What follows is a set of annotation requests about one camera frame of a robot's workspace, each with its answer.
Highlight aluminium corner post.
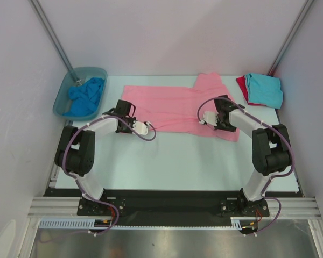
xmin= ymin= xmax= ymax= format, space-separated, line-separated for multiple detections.
xmin=28 ymin=0 xmax=73 ymax=71
xmin=268 ymin=0 xmax=316 ymax=76

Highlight right aluminium corner post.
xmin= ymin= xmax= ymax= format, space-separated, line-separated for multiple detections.
xmin=268 ymin=0 xmax=316 ymax=76

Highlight translucent blue plastic bin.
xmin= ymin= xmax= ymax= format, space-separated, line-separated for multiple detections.
xmin=53 ymin=67 xmax=108 ymax=121

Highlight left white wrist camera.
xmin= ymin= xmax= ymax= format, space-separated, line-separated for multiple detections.
xmin=132 ymin=120 xmax=151 ymax=135

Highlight aluminium front rail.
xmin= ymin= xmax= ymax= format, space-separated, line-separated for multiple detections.
xmin=28 ymin=197 xmax=321 ymax=219

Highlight pink t shirt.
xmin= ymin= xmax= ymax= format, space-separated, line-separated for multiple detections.
xmin=121 ymin=73 xmax=240 ymax=141

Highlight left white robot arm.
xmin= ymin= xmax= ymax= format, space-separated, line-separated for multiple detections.
xmin=54 ymin=99 xmax=136 ymax=215

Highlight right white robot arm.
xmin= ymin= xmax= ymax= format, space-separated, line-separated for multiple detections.
xmin=214 ymin=95 xmax=295 ymax=216

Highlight folded red t shirt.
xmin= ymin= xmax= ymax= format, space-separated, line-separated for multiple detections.
xmin=236 ymin=76 xmax=264 ymax=106

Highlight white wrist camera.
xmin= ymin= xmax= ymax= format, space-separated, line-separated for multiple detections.
xmin=132 ymin=120 xmax=151 ymax=135
xmin=200 ymin=111 xmax=219 ymax=127

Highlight left aluminium corner post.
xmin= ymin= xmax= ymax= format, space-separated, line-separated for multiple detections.
xmin=28 ymin=0 xmax=73 ymax=71

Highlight slotted cable duct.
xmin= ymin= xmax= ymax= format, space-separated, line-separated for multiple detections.
xmin=40 ymin=218 xmax=258 ymax=231

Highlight crumpled blue t shirt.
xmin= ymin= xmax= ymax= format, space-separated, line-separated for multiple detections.
xmin=63 ymin=77 xmax=105 ymax=117

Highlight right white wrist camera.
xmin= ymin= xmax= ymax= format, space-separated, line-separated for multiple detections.
xmin=200 ymin=111 xmax=219 ymax=127

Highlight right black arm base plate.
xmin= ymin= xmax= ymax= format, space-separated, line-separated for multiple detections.
xmin=220 ymin=198 xmax=270 ymax=217

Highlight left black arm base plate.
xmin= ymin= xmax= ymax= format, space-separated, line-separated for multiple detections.
xmin=77 ymin=197 xmax=125 ymax=217

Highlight folded light blue t shirt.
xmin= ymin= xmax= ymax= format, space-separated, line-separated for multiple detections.
xmin=245 ymin=73 xmax=284 ymax=109

